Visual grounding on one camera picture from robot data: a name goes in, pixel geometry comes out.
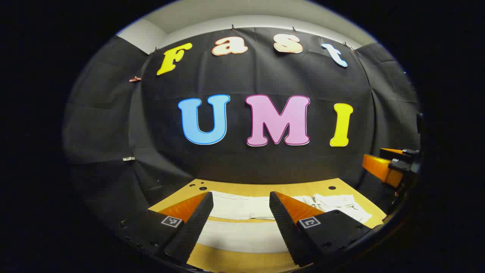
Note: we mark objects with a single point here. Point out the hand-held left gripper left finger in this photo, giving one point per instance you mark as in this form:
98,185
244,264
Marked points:
189,235

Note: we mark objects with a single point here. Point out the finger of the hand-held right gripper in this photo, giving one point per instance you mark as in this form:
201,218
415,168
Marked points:
396,152
380,168

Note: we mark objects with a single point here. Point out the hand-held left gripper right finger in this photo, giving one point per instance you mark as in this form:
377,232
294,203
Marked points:
290,231

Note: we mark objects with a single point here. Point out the white jeans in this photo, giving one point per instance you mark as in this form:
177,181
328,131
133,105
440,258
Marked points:
242,206

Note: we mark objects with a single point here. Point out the small silver cloth clip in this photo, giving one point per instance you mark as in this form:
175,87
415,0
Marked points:
129,158

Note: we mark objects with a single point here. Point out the black backdrop cloth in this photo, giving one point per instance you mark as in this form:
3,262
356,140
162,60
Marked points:
265,76

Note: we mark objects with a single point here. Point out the small red cloth clip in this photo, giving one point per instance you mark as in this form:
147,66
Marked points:
134,79

